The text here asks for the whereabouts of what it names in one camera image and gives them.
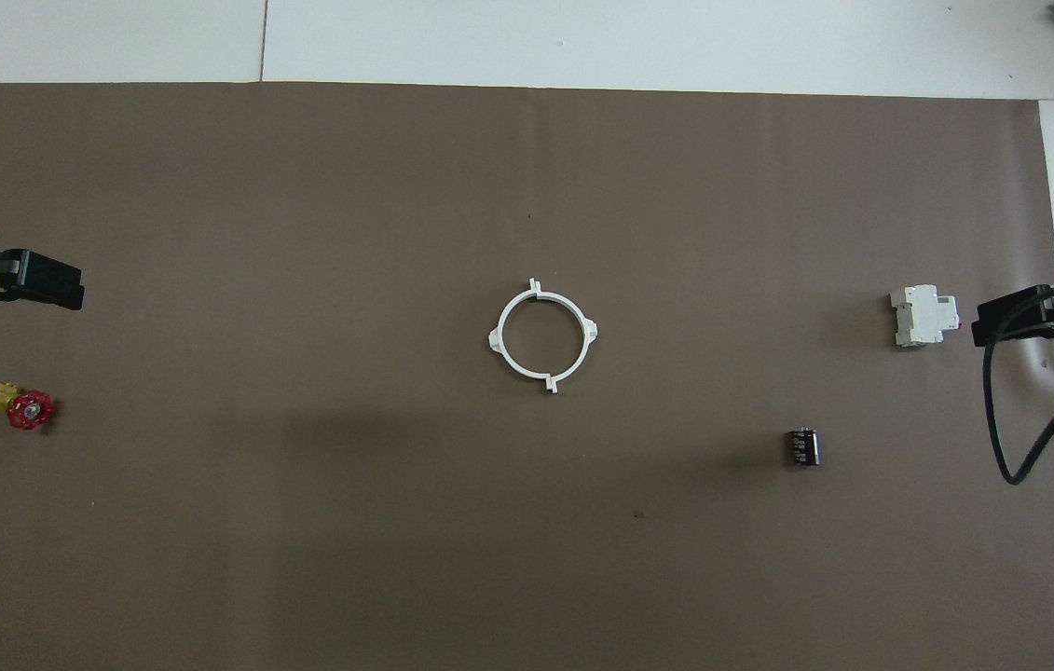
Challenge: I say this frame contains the white half-ring pipe clamp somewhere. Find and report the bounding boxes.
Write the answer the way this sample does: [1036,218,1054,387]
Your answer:
[531,289,600,396]
[487,277,554,383]

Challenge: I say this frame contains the white circuit breaker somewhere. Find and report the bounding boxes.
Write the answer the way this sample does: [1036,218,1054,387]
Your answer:
[890,284,962,349]

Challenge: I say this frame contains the brass valve with red handwheel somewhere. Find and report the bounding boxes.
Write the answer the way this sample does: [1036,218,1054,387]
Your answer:
[0,380,55,431]

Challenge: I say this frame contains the black cylindrical capacitor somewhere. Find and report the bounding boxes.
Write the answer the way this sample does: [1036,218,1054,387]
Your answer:
[787,426,821,468]

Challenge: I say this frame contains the brown paper table mat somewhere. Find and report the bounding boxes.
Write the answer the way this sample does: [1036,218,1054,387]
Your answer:
[0,82,1054,671]

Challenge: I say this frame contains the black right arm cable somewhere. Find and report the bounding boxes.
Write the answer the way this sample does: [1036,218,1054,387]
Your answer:
[982,278,1054,486]

